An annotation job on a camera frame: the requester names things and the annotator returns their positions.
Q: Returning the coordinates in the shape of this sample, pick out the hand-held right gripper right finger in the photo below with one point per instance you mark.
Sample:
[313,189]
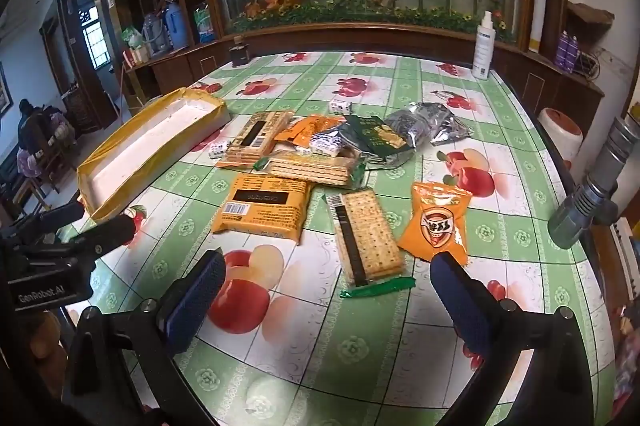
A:
[462,301]

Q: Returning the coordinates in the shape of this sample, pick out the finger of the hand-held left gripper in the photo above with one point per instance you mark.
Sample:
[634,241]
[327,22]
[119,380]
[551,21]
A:
[50,221]
[105,233]

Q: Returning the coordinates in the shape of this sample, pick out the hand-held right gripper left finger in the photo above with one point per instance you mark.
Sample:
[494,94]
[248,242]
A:
[200,296]

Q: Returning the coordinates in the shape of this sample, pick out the orange snack packet with emblem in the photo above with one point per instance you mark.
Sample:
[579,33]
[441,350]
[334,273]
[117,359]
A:
[440,226]

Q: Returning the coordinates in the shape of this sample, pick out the white tray with yellow rim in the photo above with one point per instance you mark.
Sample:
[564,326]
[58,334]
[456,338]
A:
[150,146]

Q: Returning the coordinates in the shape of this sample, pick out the large orange snack packet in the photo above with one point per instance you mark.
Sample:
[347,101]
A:
[265,211]

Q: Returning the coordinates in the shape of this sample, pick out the long cracker pack black stripe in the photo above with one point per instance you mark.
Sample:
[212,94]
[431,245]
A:
[370,236]

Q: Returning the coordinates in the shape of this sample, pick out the small white candy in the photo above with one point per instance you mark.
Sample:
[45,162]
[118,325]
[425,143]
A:
[340,106]
[218,150]

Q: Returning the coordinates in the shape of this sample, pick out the tan cracker pack black label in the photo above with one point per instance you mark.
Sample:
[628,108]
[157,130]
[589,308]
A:
[250,136]

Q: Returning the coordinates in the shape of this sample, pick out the cracker pack green ends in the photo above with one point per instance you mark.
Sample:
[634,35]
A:
[310,169]

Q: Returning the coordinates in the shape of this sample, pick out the crinkled silver snack packet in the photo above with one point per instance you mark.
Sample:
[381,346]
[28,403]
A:
[432,121]

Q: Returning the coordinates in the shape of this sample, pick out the small orange snack packet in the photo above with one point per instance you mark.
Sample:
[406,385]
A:
[330,124]
[295,131]

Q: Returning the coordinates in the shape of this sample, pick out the dark green snack packet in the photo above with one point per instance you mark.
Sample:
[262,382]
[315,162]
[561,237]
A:
[370,134]

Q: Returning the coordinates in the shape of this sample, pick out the person's left hand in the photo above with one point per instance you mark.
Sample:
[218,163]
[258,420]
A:
[47,346]

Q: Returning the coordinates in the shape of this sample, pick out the wooden chair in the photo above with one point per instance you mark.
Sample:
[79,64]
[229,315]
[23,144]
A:
[50,146]

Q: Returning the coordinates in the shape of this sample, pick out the grey metal flashlight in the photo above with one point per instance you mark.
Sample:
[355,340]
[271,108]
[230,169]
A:
[590,191]

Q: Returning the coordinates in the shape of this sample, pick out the red white carton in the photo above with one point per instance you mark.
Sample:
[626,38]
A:
[137,56]

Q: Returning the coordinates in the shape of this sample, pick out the white milk candy box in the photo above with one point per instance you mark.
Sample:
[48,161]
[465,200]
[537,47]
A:
[325,145]

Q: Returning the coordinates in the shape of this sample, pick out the white red plastic container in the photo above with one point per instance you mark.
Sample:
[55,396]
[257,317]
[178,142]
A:
[560,129]

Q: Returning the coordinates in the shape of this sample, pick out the green white bag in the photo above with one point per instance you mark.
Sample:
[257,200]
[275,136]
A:
[132,37]

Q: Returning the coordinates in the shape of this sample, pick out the grey thermos jug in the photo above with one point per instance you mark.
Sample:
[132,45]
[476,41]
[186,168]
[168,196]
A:
[154,34]

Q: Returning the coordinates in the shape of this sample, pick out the blue thermos jug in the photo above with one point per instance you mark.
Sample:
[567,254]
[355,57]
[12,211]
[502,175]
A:
[176,26]

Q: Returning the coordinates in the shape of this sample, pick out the dark glass jar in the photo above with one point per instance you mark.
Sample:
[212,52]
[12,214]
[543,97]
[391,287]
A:
[239,52]

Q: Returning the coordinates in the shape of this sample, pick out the water bottle with green label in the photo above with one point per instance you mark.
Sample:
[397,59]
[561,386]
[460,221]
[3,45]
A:
[205,24]

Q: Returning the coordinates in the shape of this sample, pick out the green fruit print tablecloth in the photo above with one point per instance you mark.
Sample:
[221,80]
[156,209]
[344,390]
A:
[380,76]

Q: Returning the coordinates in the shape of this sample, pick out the white spray bottle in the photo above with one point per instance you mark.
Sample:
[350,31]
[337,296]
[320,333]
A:
[484,49]

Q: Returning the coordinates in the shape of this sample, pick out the purple bottle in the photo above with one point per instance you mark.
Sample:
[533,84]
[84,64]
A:
[562,49]
[574,52]

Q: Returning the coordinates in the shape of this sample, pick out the framed wall picture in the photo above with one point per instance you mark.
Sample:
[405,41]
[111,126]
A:
[4,89]

